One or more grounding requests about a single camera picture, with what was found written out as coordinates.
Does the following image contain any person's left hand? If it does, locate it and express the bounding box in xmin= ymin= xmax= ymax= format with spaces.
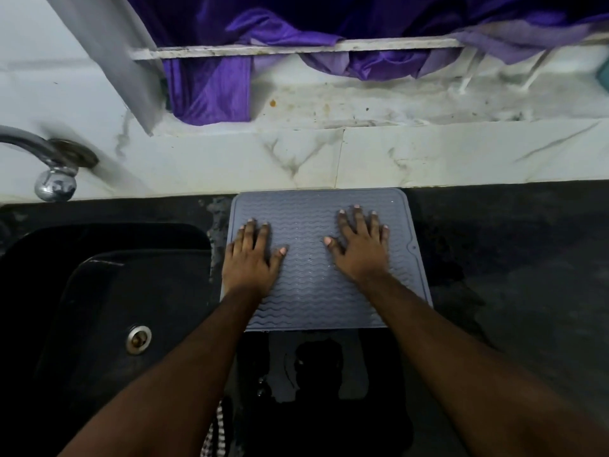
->
xmin=221 ymin=218 xmax=289 ymax=300

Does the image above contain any person's right hand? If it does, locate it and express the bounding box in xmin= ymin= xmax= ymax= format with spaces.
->
xmin=323 ymin=204 xmax=391 ymax=285

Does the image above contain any grey silicone mat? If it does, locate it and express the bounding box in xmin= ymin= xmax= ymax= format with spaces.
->
xmin=220 ymin=187 xmax=435 ymax=333

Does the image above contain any checkered cleaning cloth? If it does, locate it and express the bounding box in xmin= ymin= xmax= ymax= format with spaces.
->
xmin=199 ymin=394 xmax=234 ymax=457

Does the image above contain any person's right forearm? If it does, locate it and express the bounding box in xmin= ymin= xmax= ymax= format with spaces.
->
xmin=363 ymin=270 xmax=609 ymax=457

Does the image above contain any person's left forearm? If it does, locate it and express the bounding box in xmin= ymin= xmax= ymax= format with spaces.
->
xmin=59 ymin=288 xmax=265 ymax=457

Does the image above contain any metal sink drain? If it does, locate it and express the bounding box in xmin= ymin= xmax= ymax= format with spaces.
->
xmin=125 ymin=325 xmax=153 ymax=356

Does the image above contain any black stone sink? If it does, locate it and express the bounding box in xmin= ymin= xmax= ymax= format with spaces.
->
xmin=0 ymin=222 xmax=214 ymax=457

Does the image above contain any purple satin curtain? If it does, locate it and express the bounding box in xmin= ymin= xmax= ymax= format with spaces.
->
xmin=123 ymin=0 xmax=609 ymax=127

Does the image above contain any white window grille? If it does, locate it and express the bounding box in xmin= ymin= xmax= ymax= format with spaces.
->
xmin=129 ymin=32 xmax=609 ymax=95

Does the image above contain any chrome wall faucet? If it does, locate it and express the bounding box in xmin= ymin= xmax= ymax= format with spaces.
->
xmin=0 ymin=124 xmax=100 ymax=203

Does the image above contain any grey window frame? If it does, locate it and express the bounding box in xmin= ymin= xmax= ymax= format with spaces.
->
xmin=43 ymin=0 xmax=167 ymax=136

